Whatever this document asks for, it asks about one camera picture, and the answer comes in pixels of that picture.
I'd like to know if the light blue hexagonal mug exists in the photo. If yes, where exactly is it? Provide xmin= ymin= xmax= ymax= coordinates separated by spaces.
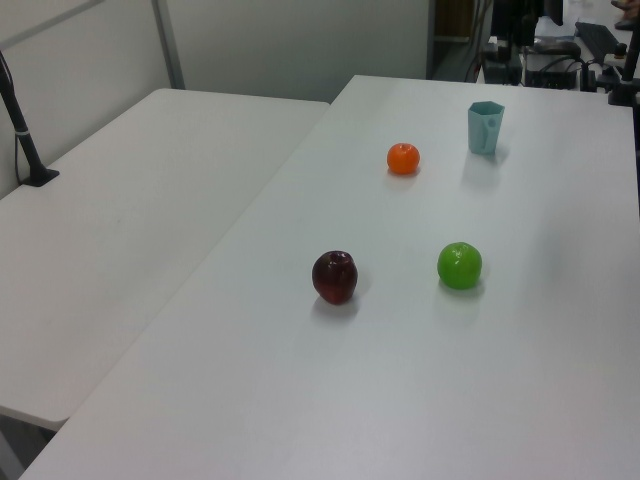
xmin=467 ymin=101 xmax=507 ymax=156

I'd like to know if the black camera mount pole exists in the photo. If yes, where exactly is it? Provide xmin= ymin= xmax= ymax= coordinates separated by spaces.
xmin=0 ymin=49 xmax=61 ymax=188

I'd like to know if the black clamp stand with knob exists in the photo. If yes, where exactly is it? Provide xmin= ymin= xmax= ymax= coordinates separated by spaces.
xmin=606 ymin=41 xmax=640 ymax=107

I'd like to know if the green apple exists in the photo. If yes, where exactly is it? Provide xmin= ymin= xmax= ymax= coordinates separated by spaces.
xmin=437 ymin=241 xmax=484 ymax=291

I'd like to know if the black electronics box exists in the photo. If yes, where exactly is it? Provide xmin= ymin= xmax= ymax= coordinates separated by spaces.
xmin=523 ymin=51 xmax=587 ymax=92

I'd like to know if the dark red apple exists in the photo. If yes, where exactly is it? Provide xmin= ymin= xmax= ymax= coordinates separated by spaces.
xmin=311 ymin=250 xmax=359 ymax=306

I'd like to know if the orange mandarin fruit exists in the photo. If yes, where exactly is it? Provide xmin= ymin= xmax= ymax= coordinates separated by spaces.
xmin=386 ymin=142 xmax=422 ymax=176

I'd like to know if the grey metal partition post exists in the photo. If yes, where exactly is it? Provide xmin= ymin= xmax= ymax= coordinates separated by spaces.
xmin=149 ymin=0 xmax=187 ymax=92

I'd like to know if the black computer keyboard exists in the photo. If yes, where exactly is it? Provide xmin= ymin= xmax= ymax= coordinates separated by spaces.
xmin=574 ymin=20 xmax=622 ymax=59

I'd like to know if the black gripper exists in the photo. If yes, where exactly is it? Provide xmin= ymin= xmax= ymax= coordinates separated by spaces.
xmin=519 ymin=13 xmax=538 ymax=49

